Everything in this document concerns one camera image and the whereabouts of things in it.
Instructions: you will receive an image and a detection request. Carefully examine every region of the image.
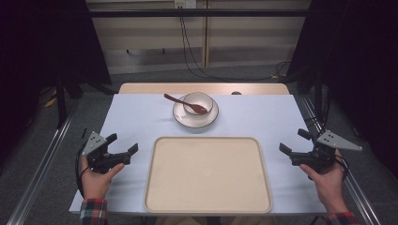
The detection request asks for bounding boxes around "black metal stand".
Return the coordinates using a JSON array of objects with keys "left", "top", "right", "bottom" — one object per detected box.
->
[
  {"left": 314, "top": 67, "right": 324, "bottom": 125},
  {"left": 55, "top": 73, "right": 69, "bottom": 129}
]

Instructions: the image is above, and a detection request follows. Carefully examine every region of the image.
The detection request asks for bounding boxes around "white table cover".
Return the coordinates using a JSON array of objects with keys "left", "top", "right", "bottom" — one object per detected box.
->
[{"left": 68, "top": 93, "right": 329, "bottom": 218}]

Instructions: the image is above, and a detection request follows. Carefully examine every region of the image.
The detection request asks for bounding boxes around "reddish-brown wooden spoon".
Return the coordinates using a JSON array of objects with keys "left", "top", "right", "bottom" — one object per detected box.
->
[{"left": 163, "top": 93, "right": 209, "bottom": 115}]

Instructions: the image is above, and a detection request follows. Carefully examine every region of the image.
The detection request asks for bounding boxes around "beige rectangular tray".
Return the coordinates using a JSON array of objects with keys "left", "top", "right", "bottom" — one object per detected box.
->
[{"left": 143, "top": 136, "right": 273, "bottom": 216}]

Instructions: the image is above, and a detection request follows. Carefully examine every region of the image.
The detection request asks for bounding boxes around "aluminium floor rail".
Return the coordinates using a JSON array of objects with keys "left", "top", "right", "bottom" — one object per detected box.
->
[
  {"left": 299, "top": 95, "right": 382, "bottom": 225},
  {"left": 5, "top": 98, "right": 83, "bottom": 225}
]

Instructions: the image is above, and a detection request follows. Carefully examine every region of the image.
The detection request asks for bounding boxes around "person's left hand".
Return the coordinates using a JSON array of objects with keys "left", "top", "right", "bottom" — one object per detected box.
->
[{"left": 80, "top": 156, "right": 126, "bottom": 202}]

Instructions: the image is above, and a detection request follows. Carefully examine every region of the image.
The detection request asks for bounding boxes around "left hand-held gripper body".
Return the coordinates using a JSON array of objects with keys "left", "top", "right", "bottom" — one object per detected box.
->
[{"left": 82, "top": 130, "right": 132, "bottom": 174}]

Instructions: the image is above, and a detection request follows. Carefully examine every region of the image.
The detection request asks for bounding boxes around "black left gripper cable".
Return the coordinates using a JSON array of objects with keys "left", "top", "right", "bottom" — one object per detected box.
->
[{"left": 74, "top": 143, "right": 89, "bottom": 200}]

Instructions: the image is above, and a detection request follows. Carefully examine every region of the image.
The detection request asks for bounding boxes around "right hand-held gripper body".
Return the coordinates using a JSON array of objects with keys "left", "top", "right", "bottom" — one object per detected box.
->
[{"left": 290, "top": 129, "right": 363, "bottom": 173}]

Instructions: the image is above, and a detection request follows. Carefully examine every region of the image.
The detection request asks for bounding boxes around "white bowl with dark rim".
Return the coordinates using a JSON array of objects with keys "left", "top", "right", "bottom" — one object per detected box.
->
[{"left": 182, "top": 91, "right": 215, "bottom": 117}]

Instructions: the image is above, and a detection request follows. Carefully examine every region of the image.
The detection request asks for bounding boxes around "white plate with dark rim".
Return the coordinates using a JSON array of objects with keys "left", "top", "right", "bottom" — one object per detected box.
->
[{"left": 172, "top": 95, "right": 220, "bottom": 129}]

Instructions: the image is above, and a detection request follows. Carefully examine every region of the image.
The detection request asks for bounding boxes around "black curtain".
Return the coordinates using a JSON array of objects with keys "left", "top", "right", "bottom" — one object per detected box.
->
[
  {"left": 285, "top": 0, "right": 398, "bottom": 179},
  {"left": 0, "top": 0, "right": 113, "bottom": 163}
]

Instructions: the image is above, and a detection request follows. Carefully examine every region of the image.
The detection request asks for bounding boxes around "black horizontal bar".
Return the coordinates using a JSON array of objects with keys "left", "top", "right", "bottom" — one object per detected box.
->
[{"left": 88, "top": 7, "right": 310, "bottom": 19}]

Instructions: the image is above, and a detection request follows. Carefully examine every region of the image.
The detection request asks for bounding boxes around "white wall socket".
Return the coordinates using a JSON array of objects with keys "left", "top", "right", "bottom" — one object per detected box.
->
[{"left": 174, "top": 0, "right": 198, "bottom": 9}]

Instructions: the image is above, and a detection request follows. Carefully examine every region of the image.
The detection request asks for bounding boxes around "black wall cable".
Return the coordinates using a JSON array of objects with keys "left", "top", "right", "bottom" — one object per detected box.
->
[{"left": 178, "top": 7, "right": 293, "bottom": 83}]

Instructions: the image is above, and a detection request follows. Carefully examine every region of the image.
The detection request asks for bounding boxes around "person's right hand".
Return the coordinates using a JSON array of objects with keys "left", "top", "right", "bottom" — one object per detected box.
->
[{"left": 298, "top": 149, "right": 349, "bottom": 217}]

